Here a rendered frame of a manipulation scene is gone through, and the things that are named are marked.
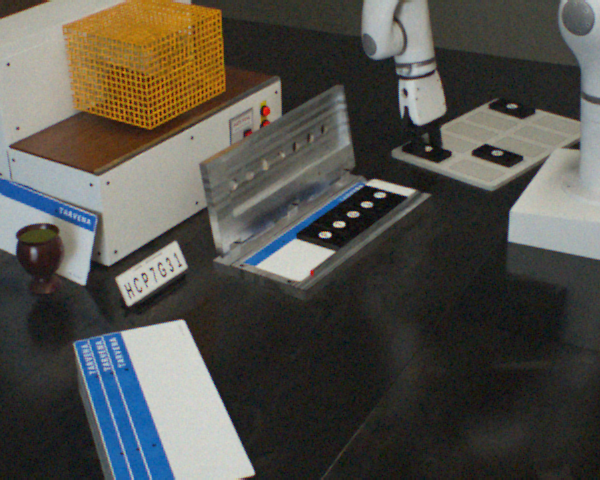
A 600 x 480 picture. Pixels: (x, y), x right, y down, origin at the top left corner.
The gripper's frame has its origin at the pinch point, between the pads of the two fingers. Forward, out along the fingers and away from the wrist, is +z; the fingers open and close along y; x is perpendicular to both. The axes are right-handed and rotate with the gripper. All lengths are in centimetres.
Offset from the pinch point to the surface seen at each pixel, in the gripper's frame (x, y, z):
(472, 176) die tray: -13.3, -2.8, 5.5
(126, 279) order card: 1, -82, -2
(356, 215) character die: -10.1, -35.0, 2.5
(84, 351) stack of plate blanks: -17, -104, -2
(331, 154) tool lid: 2.0, -26.9, -6.2
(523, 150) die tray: -13.9, 14.6, 5.6
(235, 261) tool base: -4, -62, 2
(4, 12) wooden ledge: 155, 0, -29
